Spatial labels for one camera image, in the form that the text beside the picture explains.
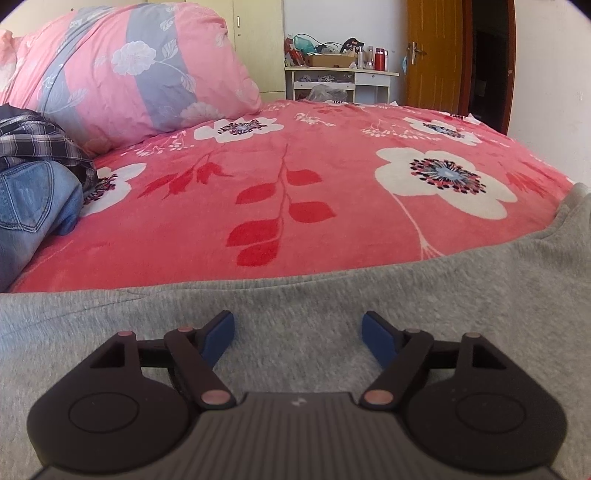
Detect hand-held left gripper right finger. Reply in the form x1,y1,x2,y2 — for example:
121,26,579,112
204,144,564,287
361,311,509,411

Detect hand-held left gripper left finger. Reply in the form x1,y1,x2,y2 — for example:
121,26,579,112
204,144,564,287
90,310,236,411

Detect grey hoodie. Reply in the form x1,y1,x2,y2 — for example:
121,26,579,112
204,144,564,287
0,182,591,480

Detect red floral blanket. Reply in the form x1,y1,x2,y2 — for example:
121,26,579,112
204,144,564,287
8,99,577,294

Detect blue jeans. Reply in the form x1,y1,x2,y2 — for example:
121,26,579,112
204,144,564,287
0,159,85,294

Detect clear plastic bag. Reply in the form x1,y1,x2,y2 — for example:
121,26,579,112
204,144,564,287
307,84,348,103

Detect white desk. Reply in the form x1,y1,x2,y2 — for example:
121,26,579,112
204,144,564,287
284,66,400,105

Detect plaid shirt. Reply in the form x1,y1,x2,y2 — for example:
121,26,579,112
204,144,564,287
0,105,100,195

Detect pink floral quilt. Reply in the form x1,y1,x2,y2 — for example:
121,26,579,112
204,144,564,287
0,2,264,155

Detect cardboard box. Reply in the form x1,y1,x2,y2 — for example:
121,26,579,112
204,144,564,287
306,54,357,69

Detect wooden door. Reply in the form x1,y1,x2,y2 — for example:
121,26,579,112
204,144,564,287
405,0,465,116

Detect cream wardrobe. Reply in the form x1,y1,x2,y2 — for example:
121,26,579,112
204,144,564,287
232,0,286,101

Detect dark brown door frame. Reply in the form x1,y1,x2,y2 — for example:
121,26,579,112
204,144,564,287
462,0,517,136

